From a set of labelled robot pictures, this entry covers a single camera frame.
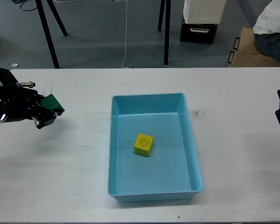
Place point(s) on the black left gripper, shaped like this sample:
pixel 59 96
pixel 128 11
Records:
pixel 17 104

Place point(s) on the green block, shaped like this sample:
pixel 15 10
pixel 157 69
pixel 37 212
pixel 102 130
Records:
pixel 51 103

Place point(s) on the yellow block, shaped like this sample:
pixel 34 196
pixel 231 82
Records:
pixel 143 145

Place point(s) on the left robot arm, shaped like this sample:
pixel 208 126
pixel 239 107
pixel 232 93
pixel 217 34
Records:
pixel 7 80

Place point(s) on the white appliance box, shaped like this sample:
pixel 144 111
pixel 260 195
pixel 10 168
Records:
pixel 203 11

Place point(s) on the seated person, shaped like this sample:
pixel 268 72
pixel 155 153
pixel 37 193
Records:
pixel 267 31

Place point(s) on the black tripod left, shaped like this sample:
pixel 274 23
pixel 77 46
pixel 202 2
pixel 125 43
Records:
pixel 46 30

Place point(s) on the black tripod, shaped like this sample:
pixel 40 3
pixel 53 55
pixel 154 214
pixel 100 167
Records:
pixel 46 30
pixel 165 12

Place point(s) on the dark brown crate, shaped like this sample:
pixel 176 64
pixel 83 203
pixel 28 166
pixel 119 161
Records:
pixel 198 33

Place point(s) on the light blue plastic bin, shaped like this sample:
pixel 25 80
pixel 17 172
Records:
pixel 172 170

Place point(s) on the black tripod right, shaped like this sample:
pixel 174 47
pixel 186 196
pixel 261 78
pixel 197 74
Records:
pixel 165 12

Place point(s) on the cardboard box with handles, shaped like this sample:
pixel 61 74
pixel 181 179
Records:
pixel 246 54

